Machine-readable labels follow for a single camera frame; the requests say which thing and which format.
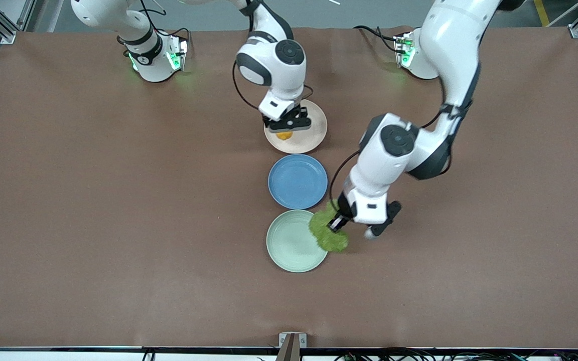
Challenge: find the beige plate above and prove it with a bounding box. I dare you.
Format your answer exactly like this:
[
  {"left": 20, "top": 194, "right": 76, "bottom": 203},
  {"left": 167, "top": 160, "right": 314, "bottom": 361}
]
[{"left": 264, "top": 99, "right": 328, "bottom": 154}]

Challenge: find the black left base cable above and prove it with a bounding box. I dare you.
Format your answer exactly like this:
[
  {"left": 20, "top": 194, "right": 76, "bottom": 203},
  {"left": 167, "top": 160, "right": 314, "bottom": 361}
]
[{"left": 353, "top": 25, "right": 401, "bottom": 54}]

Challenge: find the black base cable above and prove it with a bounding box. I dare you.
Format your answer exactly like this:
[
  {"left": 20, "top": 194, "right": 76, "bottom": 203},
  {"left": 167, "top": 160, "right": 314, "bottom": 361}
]
[
  {"left": 353, "top": 25, "right": 401, "bottom": 54},
  {"left": 138, "top": 0, "right": 191, "bottom": 53}
]

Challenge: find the metal table edge bracket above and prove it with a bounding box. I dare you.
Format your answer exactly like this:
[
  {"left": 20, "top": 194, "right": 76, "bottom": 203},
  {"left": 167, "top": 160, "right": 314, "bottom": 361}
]
[{"left": 276, "top": 332, "right": 308, "bottom": 361}]

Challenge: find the pale green plate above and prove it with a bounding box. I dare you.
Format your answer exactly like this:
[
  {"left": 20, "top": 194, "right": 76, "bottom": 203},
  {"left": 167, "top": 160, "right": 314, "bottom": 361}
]
[{"left": 266, "top": 210, "right": 329, "bottom": 273}]

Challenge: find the green lettuce leaf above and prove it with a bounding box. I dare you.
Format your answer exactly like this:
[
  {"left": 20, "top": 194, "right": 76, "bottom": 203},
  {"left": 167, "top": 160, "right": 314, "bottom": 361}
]
[{"left": 309, "top": 200, "right": 350, "bottom": 253}]

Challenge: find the blue plate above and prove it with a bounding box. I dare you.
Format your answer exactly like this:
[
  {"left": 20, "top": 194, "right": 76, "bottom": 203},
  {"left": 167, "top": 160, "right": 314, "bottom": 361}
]
[{"left": 268, "top": 154, "right": 329, "bottom": 210}]

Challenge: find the brown table cover sheet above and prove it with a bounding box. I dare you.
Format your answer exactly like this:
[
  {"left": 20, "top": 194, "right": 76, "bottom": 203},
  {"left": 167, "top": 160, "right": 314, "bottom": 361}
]
[{"left": 0, "top": 26, "right": 578, "bottom": 349}]

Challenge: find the black right base cable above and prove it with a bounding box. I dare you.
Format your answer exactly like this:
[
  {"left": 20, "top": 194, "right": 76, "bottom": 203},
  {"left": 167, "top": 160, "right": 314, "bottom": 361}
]
[{"left": 138, "top": 0, "right": 191, "bottom": 53}]

